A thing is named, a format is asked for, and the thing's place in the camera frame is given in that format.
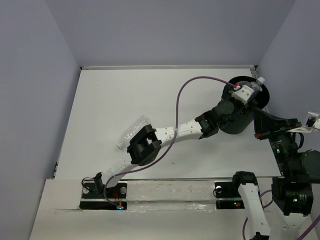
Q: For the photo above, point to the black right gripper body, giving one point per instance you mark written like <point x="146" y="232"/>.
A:
<point x="281" y="138"/>

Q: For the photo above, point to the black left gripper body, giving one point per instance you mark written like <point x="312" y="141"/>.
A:
<point x="237" y="108"/>

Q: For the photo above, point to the white-capped clear bottle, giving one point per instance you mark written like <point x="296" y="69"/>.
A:
<point x="254" y="84"/>

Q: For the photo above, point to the large clear unlabelled bottle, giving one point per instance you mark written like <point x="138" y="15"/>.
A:
<point x="131" y="131"/>

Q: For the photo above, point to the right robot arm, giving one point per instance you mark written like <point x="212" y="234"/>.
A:
<point x="292" y="192"/>

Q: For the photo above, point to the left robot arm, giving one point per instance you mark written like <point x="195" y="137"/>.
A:
<point x="145" y="146"/>

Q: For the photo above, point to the black cylindrical bin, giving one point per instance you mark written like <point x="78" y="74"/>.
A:
<point x="237" y="125"/>

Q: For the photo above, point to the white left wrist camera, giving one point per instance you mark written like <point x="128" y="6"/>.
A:
<point x="242" y="93"/>

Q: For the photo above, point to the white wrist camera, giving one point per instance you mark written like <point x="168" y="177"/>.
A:
<point x="312" y="124"/>
<point x="242" y="93"/>

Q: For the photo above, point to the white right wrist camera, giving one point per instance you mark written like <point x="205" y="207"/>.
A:
<point x="312" y="124"/>

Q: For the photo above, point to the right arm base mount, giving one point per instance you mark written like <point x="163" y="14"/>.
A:
<point x="227" y="194"/>

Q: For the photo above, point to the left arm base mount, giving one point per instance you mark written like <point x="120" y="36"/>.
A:
<point x="95" y="197"/>

